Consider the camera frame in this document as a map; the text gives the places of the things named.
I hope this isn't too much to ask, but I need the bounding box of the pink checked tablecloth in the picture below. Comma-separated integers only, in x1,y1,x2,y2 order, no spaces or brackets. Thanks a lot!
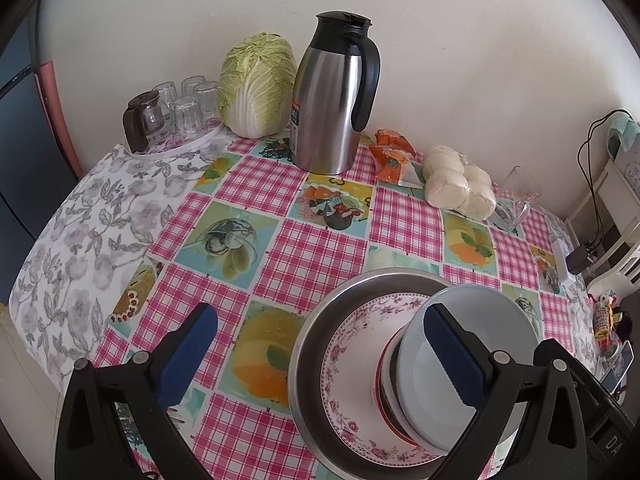
97,132,591,480

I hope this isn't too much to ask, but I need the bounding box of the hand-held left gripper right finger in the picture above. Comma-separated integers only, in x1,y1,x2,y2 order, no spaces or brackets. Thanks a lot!
422,302,593,480

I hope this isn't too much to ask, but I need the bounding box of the pink panel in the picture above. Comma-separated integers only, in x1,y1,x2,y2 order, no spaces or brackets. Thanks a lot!
37,59,85,181

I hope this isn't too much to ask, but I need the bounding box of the white labelled box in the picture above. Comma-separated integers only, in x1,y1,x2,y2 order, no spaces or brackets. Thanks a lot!
607,125,640,196

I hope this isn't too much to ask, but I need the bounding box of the pale blue large bowl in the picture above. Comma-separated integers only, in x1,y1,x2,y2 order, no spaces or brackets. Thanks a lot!
395,283,541,453

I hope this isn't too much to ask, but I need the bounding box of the smartphone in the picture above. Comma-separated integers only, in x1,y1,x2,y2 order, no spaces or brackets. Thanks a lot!
600,340,632,396

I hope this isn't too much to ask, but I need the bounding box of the stainless steel basin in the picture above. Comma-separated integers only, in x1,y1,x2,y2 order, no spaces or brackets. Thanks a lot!
288,268,481,480

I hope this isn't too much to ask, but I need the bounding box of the orange snack packet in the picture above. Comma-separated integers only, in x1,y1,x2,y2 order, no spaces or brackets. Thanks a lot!
370,144,425,190
375,129,417,157

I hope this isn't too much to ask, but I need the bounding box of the colourful candy roll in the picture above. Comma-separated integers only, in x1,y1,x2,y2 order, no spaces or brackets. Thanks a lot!
592,292,626,346

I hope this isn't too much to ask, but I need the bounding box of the white cutout chair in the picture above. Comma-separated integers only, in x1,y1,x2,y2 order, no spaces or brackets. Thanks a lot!
585,245,640,306

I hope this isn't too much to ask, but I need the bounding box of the bag of steamed buns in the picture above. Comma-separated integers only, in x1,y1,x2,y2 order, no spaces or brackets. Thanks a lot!
422,144,498,222

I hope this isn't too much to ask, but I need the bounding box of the pink floral round plate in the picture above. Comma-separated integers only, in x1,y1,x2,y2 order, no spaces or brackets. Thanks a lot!
320,295,451,466

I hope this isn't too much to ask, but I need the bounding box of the black charger cable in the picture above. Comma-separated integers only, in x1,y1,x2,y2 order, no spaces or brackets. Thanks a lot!
577,112,631,257
577,110,633,256

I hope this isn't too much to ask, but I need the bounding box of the white floral tray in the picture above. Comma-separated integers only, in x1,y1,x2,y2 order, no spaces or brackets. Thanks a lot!
127,120,226,162

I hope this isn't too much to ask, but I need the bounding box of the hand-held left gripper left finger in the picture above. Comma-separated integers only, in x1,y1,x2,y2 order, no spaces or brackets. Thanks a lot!
55,302,219,480

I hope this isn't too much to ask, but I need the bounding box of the strawberry print red-rimmed bowl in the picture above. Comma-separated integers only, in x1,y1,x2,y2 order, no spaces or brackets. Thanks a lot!
372,337,421,443

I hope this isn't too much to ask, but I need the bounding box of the white shelf rack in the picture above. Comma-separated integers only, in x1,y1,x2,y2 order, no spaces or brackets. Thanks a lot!
565,157,640,261

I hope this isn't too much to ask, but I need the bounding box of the napa cabbage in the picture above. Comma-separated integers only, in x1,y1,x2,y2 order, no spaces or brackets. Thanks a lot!
217,32,298,138

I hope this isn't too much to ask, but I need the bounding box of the grey floral tablecloth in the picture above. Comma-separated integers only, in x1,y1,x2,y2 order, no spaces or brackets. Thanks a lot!
9,125,601,411

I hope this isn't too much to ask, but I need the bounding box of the clear drinking glass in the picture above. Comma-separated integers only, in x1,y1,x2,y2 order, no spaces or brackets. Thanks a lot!
170,97,202,136
181,76,208,103
193,81,222,124
152,82,177,116

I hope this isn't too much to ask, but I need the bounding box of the clear glass mug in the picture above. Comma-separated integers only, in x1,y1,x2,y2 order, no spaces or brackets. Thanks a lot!
492,166,543,233

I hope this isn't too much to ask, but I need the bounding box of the teal cloth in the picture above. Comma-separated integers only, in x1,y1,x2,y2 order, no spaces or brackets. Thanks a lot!
605,112,640,153

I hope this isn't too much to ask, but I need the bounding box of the stainless steel thermos jug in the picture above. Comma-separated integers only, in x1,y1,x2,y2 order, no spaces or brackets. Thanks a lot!
289,11,382,176

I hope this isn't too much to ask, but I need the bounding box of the black charger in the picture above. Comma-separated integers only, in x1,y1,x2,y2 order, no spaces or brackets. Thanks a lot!
567,245,598,275

